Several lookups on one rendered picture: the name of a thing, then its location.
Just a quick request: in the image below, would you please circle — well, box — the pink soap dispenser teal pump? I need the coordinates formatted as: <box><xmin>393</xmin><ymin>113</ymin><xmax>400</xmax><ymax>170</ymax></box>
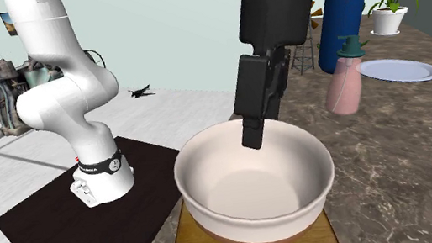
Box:
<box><xmin>316</xmin><ymin>32</ymin><xmax>374</xmax><ymax>119</ymax></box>

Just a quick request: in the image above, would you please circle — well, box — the rusty old machine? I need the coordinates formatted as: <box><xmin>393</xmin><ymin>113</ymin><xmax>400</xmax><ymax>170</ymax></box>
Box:
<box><xmin>0</xmin><ymin>45</ymin><xmax>115</xmax><ymax>140</ymax></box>

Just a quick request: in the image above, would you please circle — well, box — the wall picture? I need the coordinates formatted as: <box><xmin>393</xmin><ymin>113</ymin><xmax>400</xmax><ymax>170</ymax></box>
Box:
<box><xmin>0</xmin><ymin>10</ymin><xmax>20</xmax><ymax>39</ymax></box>

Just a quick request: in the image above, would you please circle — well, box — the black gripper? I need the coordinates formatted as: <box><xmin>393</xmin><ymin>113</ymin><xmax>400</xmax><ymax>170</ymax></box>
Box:
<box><xmin>219</xmin><ymin>0</ymin><xmax>329</xmax><ymax>152</ymax></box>

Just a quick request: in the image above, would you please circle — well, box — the small windmill tower model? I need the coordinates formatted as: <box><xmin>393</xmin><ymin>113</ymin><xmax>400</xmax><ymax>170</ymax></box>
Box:
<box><xmin>282</xmin><ymin>0</ymin><xmax>331</xmax><ymax>77</ymax></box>

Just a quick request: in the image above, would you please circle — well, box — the pale blue plate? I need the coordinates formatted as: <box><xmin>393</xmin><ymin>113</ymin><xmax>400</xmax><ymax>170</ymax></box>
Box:
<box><xmin>356</xmin><ymin>53</ymin><xmax>432</xmax><ymax>90</ymax></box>

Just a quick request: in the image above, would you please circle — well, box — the small black toy plane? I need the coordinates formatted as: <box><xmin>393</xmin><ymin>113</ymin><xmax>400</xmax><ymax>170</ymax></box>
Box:
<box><xmin>127</xmin><ymin>83</ymin><xmax>156</xmax><ymax>101</ymax></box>

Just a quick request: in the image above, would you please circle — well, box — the dark robot stand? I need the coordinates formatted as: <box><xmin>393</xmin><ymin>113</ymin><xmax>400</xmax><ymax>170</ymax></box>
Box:
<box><xmin>0</xmin><ymin>128</ymin><xmax>192</xmax><ymax>243</ymax></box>

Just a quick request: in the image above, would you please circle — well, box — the white bowl with brown base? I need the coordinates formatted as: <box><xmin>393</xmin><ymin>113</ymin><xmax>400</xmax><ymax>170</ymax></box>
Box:
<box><xmin>167</xmin><ymin>107</ymin><xmax>345</xmax><ymax>243</ymax></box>

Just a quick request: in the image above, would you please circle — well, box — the blue cylinder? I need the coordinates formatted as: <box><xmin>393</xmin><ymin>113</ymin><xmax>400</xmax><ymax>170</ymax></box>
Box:
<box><xmin>309</xmin><ymin>0</ymin><xmax>381</xmax><ymax>77</ymax></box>

